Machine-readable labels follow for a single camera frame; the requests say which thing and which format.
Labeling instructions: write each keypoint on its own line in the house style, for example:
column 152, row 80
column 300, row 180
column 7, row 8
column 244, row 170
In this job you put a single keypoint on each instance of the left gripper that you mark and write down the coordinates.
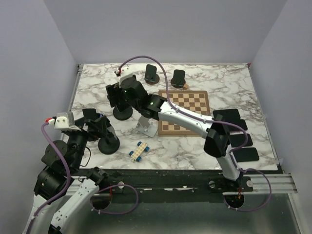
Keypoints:
column 99, row 125

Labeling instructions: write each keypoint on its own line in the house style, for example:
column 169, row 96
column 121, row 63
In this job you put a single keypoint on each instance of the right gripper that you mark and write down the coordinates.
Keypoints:
column 112, row 91

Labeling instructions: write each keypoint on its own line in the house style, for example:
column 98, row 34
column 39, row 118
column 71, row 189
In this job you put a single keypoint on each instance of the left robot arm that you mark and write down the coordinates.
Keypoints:
column 67, row 142

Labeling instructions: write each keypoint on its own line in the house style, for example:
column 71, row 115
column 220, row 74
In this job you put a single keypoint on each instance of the round wooden stand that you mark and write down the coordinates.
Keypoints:
column 151, row 77
column 178, row 79

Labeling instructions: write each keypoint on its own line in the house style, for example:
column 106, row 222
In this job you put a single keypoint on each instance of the black phone pink case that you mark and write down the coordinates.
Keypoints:
column 239, row 122

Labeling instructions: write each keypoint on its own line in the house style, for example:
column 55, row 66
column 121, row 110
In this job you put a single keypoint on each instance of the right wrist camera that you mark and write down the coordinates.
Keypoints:
column 124, row 73

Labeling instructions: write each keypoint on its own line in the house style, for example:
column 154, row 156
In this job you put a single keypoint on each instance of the wooden chessboard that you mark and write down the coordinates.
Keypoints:
column 195, row 101

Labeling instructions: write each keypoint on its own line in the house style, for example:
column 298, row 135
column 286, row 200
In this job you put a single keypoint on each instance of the black phone second row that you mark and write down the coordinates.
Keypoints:
column 238, row 139

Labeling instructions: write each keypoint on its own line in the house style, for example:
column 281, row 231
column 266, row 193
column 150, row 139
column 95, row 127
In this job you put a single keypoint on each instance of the black front rail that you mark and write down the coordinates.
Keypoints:
column 171, row 186

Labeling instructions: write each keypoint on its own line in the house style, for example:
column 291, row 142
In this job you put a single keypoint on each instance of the toy brick car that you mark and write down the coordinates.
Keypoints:
column 136, row 154

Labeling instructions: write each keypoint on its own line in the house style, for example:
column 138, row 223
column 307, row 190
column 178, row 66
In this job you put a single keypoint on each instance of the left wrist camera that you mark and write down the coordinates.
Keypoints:
column 63, row 122

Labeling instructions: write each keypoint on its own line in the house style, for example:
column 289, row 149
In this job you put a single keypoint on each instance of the black stand with blue phone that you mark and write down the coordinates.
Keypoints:
column 109, row 144

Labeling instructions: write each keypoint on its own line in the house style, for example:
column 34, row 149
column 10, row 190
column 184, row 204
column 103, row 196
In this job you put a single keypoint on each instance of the round wooden stand left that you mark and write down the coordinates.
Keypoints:
column 151, row 77

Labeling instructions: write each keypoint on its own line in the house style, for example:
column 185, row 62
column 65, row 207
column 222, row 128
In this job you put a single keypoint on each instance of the silver metal phone stand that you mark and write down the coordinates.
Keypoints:
column 145, row 126

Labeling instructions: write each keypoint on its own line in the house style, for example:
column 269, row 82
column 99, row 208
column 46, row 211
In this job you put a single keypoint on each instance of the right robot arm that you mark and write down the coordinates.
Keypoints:
column 213, row 129

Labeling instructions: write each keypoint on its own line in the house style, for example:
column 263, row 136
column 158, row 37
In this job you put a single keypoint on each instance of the black round clamp stand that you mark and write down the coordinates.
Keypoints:
column 122, row 111

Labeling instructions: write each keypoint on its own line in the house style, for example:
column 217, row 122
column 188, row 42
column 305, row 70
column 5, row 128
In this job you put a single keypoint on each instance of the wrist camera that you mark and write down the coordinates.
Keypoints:
column 124, row 73
column 63, row 122

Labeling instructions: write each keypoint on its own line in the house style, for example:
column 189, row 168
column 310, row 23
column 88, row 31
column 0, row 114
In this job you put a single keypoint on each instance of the round wooden stand right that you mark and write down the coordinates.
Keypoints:
column 178, row 79

